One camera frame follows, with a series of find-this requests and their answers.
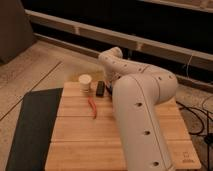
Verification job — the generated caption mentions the black cables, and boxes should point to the black cables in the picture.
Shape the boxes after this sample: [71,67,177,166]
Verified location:
[175,99,213,148]

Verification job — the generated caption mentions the black floor mat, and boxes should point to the black floor mat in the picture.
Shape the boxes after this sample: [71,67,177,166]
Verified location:
[5,88,62,171]

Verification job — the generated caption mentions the wooden rail shelf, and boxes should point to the wooden rail shelf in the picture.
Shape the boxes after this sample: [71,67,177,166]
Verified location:
[26,10,213,71]

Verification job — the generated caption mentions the red chili pepper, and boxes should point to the red chili pepper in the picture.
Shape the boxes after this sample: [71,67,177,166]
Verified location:
[88,97,97,119]

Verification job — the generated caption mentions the grey cabinet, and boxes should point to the grey cabinet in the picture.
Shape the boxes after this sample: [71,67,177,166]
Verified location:
[0,0,36,63]

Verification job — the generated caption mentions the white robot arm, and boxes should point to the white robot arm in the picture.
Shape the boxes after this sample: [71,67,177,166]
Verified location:
[98,47,178,171]

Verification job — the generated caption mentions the white paper cup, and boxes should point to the white paper cup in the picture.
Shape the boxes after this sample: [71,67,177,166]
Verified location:
[78,74,92,91]

